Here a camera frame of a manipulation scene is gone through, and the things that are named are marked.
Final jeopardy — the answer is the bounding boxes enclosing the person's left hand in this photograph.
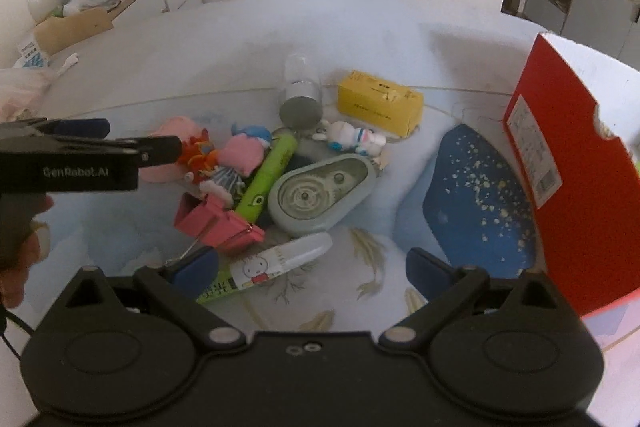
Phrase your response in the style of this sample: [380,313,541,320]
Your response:
[0,196,55,310]

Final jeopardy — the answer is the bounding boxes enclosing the white cardboard box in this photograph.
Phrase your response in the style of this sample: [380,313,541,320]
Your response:
[502,32,640,319]

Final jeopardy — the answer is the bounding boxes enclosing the pink plush toy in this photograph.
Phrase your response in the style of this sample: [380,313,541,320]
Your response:
[137,116,209,184]

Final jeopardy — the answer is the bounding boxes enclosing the grey green correction tape dispenser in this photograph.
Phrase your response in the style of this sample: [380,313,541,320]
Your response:
[267,155,379,237]

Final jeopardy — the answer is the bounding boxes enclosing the white tube with cartoon print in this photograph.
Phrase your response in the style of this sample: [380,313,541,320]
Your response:
[229,232,335,292]

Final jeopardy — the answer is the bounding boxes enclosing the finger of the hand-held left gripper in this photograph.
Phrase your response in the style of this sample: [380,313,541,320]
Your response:
[0,118,111,140]
[107,135,184,168]

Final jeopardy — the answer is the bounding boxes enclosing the white bunny toy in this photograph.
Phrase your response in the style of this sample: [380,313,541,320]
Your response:
[312,119,389,158]

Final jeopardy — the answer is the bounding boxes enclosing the black cable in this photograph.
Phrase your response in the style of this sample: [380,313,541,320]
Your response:
[0,307,37,360]

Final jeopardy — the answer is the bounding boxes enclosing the clear plastic bag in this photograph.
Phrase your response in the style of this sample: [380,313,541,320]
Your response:
[62,0,123,18]

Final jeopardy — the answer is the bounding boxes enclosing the pink white plastic bag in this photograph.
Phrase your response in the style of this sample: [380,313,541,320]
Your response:
[0,67,62,124]

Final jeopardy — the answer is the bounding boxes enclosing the pink doll with blue hat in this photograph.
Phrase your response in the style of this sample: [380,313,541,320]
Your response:
[199,123,274,204]

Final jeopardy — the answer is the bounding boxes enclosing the orange toy figure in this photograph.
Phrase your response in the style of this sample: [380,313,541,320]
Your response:
[177,134,221,174]

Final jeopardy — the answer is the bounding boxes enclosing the yellow carton box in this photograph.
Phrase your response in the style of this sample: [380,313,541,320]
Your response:
[337,69,425,138]

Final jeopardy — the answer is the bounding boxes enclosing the blue white packet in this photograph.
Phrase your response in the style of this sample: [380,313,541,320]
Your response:
[14,32,54,69]

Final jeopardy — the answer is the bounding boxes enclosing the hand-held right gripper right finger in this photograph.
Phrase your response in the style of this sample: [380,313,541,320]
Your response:
[380,247,582,350]

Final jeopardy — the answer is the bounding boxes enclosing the green tube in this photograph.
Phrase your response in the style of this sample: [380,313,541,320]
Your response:
[235,133,297,224]

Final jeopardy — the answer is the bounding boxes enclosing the green packet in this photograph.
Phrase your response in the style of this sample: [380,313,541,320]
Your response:
[196,269,242,306]

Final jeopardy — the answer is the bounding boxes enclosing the brown cardboard box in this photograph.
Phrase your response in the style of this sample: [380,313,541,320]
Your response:
[32,9,115,56]

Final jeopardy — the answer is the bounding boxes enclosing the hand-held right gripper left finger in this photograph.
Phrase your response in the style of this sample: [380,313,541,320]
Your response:
[47,246,248,350]

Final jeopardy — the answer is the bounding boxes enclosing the pink binder clip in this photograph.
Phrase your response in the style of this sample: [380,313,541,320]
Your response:
[173,194,266,259]

